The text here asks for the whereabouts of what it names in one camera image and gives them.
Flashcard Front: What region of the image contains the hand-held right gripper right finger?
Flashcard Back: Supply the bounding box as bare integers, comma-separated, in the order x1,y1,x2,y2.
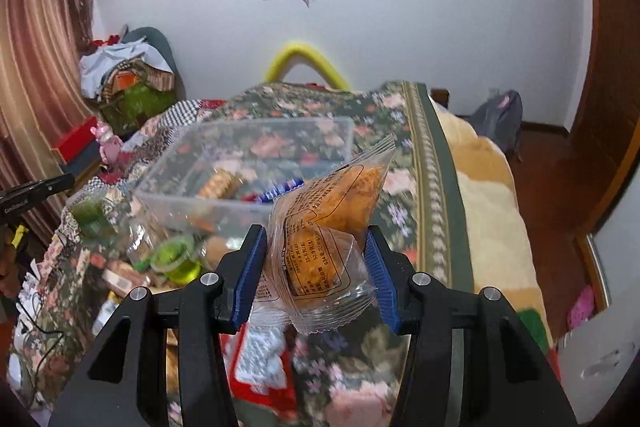
365,224,581,427

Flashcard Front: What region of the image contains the white panel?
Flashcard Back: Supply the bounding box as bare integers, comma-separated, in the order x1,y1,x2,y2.
590,192,640,308

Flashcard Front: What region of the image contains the pink plush toy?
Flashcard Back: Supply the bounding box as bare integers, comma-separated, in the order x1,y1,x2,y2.
92,122,123,165

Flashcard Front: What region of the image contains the wooden door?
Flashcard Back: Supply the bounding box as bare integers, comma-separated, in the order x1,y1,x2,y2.
570,0,640,238

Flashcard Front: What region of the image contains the yellow foam arch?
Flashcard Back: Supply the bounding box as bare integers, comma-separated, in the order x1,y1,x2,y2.
264,39,351,90

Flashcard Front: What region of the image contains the white cardboard sheet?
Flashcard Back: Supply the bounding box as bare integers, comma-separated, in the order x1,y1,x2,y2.
555,307,640,383

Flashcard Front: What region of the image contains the blue white snack packet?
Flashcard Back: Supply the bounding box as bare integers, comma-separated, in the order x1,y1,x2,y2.
250,177,303,202

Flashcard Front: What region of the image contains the striped brown curtain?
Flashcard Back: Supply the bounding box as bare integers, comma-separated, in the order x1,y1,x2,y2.
0,0,108,228

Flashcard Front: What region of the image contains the clear plastic container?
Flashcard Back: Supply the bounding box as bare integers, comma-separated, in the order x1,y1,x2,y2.
132,117,356,253

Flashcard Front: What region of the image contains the pile of clothes and bags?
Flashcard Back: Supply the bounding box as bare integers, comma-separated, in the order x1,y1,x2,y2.
80,24,176,132

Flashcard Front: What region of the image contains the red white snack packet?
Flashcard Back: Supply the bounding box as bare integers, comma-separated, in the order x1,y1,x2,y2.
227,322,296,398

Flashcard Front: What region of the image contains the checkered patchwork quilt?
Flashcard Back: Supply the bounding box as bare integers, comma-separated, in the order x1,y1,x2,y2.
120,99,231,158

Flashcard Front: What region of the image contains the pink slipper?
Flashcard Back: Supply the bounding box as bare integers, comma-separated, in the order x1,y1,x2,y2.
567,284,596,330

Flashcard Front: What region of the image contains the clear orange puffed snack packet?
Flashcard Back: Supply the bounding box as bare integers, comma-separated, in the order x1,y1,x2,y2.
252,134,397,335

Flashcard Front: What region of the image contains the round biscuit packet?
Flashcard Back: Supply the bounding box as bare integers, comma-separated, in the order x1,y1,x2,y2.
197,169,241,200

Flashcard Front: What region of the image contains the green jelly cup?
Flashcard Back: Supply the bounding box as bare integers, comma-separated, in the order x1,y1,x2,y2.
150,239,206,285
70,199,118,238

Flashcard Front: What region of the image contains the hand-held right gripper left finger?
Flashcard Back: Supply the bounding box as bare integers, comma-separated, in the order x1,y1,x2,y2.
47,224,268,427

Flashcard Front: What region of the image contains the red box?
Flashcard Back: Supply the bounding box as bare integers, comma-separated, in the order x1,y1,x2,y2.
54,117,101,162

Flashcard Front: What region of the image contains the grey backpack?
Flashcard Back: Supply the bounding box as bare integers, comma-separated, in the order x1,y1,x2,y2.
467,89,523,158

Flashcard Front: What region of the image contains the beige plush blanket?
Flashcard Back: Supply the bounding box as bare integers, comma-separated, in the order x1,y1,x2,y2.
430,99,556,353

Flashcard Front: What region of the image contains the floral blanket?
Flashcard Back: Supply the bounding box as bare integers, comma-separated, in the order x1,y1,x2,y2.
10,79,476,427

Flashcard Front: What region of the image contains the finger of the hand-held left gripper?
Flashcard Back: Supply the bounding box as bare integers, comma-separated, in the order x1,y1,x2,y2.
31,173,76,200

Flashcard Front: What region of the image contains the thin black cable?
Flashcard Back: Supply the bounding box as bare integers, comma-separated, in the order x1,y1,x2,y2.
15,292,66,403

